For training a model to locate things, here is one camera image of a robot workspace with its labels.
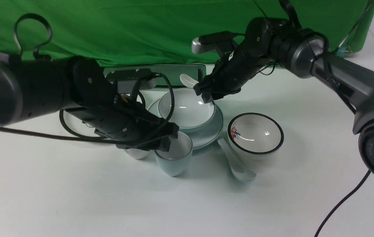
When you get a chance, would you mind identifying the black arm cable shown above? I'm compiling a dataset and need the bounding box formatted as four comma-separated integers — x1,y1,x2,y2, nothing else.
314,170,371,237
0,13,176,145

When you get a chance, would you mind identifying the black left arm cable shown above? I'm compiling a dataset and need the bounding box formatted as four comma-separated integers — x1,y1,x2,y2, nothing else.
0,13,176,145

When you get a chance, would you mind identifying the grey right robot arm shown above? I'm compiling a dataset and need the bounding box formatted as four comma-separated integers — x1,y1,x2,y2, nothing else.
193,17,374,174

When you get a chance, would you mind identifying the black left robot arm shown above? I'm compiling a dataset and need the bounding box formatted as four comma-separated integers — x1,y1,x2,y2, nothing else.
0,56,179,151

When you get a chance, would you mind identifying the pale blue plain plate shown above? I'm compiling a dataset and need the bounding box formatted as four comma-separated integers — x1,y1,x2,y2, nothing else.
147,98,224,150

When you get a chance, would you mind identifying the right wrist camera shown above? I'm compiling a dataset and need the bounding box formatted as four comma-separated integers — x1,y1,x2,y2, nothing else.
191,31,243,58

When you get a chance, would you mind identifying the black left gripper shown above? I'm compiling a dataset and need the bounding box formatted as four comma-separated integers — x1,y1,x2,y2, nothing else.
67,106,179,152

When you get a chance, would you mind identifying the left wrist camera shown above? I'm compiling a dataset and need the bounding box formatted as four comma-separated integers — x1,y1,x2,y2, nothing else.
105,68,157,93

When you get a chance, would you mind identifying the black-rimmed white cup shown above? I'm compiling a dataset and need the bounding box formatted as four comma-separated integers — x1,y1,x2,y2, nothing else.
124,148,150,160

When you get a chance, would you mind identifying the pale blue bowl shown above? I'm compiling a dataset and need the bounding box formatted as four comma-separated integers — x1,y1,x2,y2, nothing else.
169,88,216,131

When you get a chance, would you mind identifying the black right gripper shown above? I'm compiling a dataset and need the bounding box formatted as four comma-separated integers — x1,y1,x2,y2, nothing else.
193,46,271,104

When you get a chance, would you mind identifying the blue binder clip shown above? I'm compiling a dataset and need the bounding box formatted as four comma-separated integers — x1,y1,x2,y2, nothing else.
336,47,353,58

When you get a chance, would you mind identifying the white patterned-handle spoon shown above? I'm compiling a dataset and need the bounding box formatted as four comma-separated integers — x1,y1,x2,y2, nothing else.
179,74,199,89

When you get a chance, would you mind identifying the green backdrop cloth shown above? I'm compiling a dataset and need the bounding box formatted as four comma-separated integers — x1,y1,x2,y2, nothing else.
0,0,374,68

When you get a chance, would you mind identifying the black-rimmed illustrated bowl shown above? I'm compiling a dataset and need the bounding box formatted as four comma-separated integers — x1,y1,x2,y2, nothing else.
227,112,285,159

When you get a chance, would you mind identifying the dark green rectangular tray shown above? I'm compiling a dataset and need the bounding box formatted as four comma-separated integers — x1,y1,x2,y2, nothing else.
103,64,206,88

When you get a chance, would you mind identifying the black-rimmed illustrated plate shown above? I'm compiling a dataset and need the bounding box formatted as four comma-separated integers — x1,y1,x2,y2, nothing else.
59,110,108,141

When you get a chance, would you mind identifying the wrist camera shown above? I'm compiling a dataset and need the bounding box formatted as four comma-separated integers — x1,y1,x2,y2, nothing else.
105,68,157,93
191,31,243,58

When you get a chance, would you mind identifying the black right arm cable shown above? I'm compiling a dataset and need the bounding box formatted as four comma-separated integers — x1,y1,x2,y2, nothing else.
314,170,371,237

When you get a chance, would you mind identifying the plain white ceramic spoon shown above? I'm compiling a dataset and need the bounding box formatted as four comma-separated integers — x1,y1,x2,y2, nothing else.
217,138,256,182

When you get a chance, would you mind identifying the pale blue cup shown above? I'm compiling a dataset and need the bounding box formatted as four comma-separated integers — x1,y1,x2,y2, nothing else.
154,132,193,177

